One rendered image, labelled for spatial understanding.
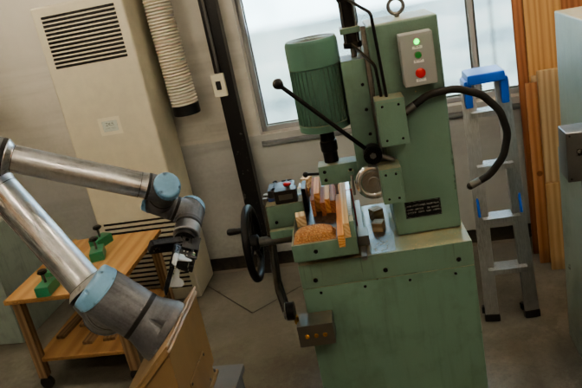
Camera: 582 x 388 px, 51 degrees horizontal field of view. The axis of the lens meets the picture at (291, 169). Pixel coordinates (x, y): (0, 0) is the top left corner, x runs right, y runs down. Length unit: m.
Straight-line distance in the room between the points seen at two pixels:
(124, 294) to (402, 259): 0.88
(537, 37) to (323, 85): 1.59
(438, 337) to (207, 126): 2.00
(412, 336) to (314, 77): 0.94
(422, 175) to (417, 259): 0.28
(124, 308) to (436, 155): 1.08
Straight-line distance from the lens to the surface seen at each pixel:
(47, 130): 4.05
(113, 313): 1.84
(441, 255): 2.07
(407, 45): 1.90
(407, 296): 2.12
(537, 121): 3.31
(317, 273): 2.06
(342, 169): 2.11
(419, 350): 2.24
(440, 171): 2.07
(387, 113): 1.91
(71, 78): 3.54
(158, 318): 1.82
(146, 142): 3.46
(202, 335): 1.98
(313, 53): 1.97
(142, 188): 2.01
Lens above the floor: 1.72
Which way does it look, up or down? 18 degrees down
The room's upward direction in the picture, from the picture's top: 11 degrees counter-clockwise
